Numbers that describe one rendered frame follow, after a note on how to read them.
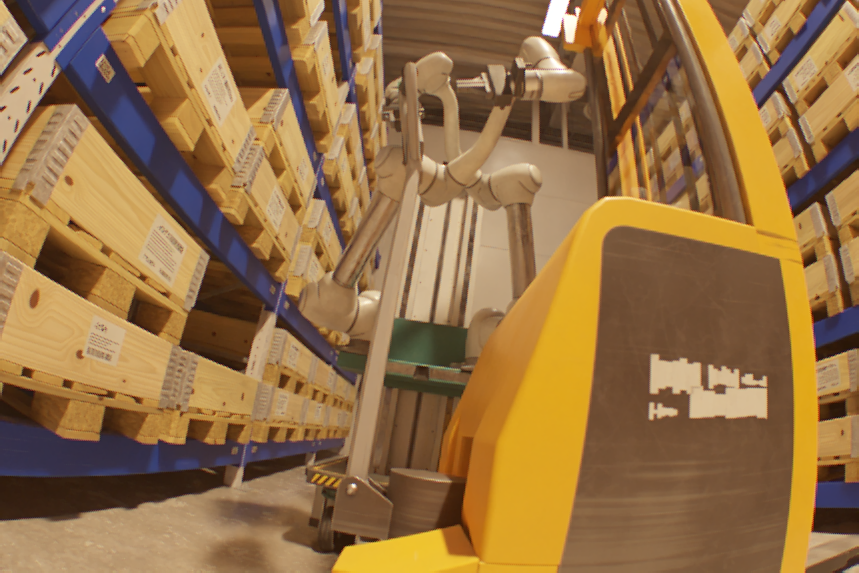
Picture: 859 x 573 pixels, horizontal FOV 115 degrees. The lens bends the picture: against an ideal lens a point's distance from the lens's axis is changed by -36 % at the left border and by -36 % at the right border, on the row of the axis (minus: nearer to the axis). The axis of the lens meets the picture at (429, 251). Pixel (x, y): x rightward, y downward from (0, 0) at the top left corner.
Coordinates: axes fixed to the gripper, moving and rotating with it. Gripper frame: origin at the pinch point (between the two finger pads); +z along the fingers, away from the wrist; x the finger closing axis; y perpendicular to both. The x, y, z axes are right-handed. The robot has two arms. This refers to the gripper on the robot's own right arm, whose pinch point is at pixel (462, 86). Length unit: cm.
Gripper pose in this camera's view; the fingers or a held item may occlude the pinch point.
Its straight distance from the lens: 126.5
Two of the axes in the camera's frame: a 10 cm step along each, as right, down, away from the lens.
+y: -0.4, 4.1, 9.1
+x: -1.3, -9.1, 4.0
